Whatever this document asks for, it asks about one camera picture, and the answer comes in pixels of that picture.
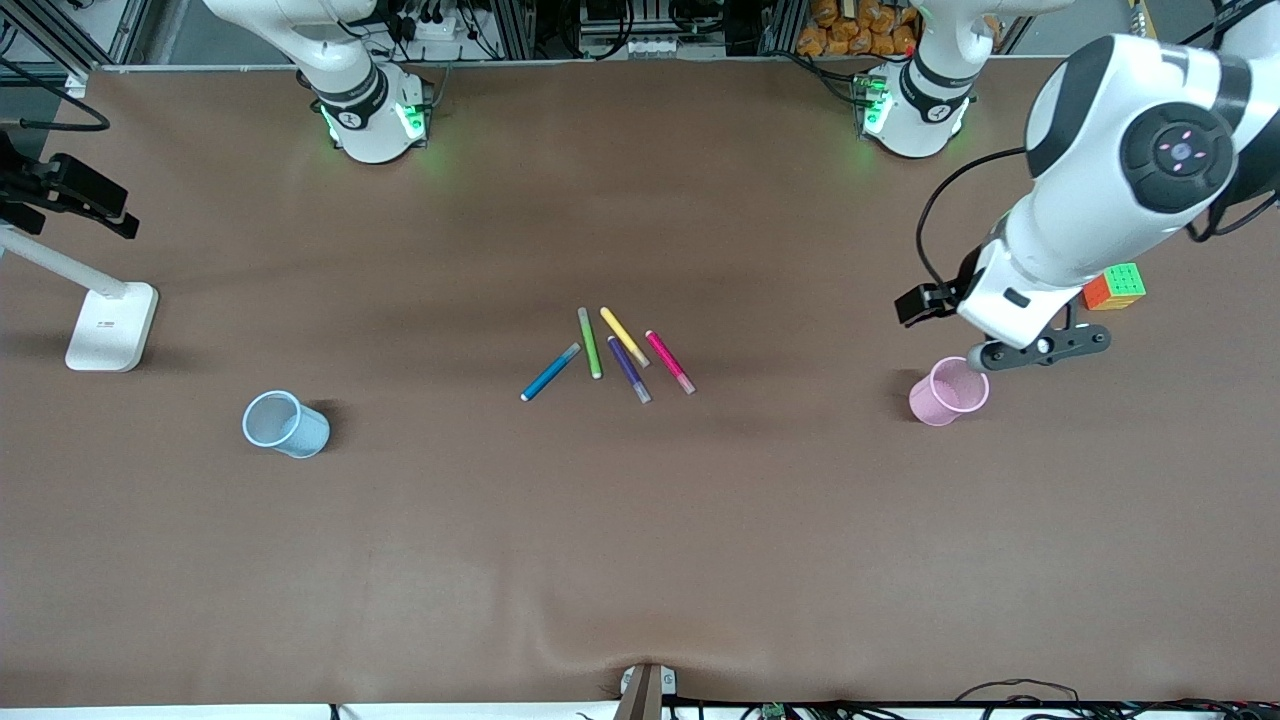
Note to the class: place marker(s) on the aluminium frame post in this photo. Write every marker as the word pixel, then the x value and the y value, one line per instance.
pixel 60 30

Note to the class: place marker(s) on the purple marker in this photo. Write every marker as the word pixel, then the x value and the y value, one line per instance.
pixel 629 369

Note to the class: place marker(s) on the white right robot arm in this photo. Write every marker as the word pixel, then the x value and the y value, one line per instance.
pixel 360 110

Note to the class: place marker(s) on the white connector block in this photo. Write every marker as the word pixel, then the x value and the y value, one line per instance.
pixel 630 47

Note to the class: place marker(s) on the blue mesh cup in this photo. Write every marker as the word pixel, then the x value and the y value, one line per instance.
pixel 300 435

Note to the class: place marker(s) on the small green circuit board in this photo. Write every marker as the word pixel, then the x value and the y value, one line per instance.
pixel 773 712

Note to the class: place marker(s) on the metal table edge bracket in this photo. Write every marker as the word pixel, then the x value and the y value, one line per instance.
pixel 645 690

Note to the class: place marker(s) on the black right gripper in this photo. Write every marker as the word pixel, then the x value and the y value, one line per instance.
pixel 40 186

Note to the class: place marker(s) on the colourful puzzle cube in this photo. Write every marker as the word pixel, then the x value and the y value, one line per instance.
pixel 1125 285

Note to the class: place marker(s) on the pink marker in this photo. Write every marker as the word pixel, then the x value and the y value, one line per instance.
pixel 668 360

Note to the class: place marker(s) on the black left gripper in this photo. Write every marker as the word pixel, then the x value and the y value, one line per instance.
pixel 962 279

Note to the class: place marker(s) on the yellow marker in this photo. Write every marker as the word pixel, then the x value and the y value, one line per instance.
pixel 624 336

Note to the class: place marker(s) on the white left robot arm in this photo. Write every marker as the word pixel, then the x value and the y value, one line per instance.
pixel 1100 180

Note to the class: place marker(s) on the white power strip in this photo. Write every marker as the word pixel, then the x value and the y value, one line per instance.
pixel 430 25

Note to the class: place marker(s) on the green marker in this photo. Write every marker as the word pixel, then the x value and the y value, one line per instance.
pixel 590 343

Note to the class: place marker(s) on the pink mesh cup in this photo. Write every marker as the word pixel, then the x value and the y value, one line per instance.
pixel 935 405

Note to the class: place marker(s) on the white lamp stand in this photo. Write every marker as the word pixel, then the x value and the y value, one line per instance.
pixel 110 330

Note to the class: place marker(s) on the orange snack bag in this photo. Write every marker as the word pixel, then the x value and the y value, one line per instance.
pixel 850 30

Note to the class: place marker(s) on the blue marker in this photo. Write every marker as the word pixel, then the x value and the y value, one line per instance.
pixel 550 372

